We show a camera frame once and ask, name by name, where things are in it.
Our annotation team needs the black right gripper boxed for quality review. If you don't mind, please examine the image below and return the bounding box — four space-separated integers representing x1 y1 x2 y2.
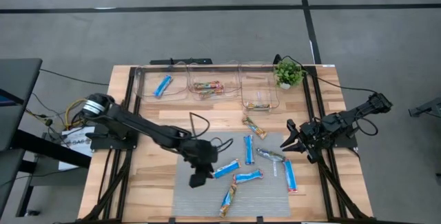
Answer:
280 119 328 152

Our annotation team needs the green silver granola bar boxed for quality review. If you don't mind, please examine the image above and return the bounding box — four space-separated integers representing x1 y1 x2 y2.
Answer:
245 101 272 111
256 147 286 163

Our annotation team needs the blue granola bar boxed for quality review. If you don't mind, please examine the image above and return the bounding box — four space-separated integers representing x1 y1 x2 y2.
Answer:
212 159 242 180
233 168 265 185
153 74 174 98
243 134 256 166
282 158 299 194

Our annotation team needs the orange peanut butter granola bar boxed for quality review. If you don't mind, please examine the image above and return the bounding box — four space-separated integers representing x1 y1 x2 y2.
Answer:
241 115 268 141
219 181 238 218

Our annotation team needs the orange green granola bar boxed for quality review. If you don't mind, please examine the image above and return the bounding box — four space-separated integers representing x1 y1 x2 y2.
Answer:
197 88 225 100
193 80 225 92

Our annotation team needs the grey mesh mat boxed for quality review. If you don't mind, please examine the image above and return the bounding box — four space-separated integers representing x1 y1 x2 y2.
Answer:
171 131 291 218

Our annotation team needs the clear plastic bin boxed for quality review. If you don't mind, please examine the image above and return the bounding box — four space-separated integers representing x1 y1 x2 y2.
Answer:
187 61 242 101
135 64 189 103
239 61 280 116

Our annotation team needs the small green potted plant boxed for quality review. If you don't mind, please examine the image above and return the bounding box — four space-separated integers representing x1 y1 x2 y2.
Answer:
273 60 306 90

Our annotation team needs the black power strip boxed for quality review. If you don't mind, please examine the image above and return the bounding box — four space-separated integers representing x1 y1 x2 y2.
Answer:
149 57 214 66

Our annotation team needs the black aluminium crossbar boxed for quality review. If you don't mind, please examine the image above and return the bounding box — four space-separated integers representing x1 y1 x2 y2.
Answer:
130 65 316 72

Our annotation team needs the white paper sheet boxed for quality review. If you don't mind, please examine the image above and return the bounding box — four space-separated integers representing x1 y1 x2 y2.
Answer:
57 125 96 172

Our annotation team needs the dark grey side table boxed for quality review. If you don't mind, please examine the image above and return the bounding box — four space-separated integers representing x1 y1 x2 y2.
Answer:
0 57 92 218

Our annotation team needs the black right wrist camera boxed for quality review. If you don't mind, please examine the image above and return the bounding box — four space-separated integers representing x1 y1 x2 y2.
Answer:
305 147 320 165

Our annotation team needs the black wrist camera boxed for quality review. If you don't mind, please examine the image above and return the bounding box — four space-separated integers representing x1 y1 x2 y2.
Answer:
188 167 215 189
305 147 320 165

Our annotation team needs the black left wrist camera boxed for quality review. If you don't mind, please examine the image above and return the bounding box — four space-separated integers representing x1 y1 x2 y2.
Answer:
188 167 215 189

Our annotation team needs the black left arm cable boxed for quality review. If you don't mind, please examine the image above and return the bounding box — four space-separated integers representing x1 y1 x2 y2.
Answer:
188 112 211 139
210 137 234 153

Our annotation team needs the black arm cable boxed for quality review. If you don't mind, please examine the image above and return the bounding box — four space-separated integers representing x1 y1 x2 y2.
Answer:
210 137 234 153
188 112 211 139
353 116 380 137

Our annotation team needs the black aluminium side frame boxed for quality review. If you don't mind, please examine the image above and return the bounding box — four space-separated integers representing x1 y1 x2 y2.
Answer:
78 65 143 223
302 65 375 223

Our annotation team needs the black power cable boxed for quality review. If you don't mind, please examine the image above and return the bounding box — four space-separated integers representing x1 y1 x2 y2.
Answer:
274 54 380 96

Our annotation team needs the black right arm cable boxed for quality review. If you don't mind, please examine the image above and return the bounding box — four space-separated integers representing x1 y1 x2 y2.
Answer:
353 116 380 137

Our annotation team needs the yellow cable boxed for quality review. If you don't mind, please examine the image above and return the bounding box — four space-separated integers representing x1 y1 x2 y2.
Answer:
64 98 88 130

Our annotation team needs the black floor cable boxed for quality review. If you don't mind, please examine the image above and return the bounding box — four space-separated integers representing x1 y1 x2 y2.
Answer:
39 68 110 87

